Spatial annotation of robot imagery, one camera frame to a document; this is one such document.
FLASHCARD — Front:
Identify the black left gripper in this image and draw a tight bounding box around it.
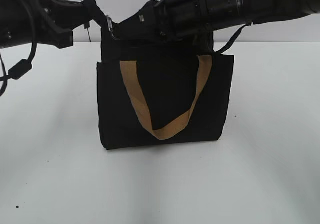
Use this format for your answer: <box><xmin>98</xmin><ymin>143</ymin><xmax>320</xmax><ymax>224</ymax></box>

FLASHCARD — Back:
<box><xmin>21</xmin><ymin>0</ymin><xmax>108</xmax><ymax>49</ymax></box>

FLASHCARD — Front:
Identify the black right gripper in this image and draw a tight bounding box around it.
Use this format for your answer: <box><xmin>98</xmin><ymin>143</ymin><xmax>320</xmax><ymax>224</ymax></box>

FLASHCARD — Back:
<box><xmin>117</xmin><ymin>0</ymin><xmax>208</xmax><ymax>43</ymax></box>

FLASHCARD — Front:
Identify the silver zipper pull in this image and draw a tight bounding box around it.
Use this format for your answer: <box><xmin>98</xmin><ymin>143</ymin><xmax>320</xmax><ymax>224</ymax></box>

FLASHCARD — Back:
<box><xmin>106</xmin><ymin>15</ymin><xmax>118</xmax><ymax>40</ymax></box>

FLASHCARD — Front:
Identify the black canvas tote bag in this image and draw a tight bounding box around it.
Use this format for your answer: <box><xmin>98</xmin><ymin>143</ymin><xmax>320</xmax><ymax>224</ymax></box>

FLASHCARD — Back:
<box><xmin>95</xmin><ymin>10</ymin><xmax>235</xmax><ymax>150</ymax></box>

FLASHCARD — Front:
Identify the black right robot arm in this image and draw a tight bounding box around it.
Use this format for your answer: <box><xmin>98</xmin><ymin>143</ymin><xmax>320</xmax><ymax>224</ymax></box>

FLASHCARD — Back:
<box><xmin>114</xmin><ymin>0</ymin><xmax>320</xmax><ymax>42</ymax></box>

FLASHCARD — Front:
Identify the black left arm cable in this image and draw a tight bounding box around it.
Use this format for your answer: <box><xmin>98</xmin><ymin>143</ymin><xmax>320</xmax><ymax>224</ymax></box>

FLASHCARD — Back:
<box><xmin>0</xmin><ymin>0</ymin><xmax>38</xmax><ymax>97</ymax></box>

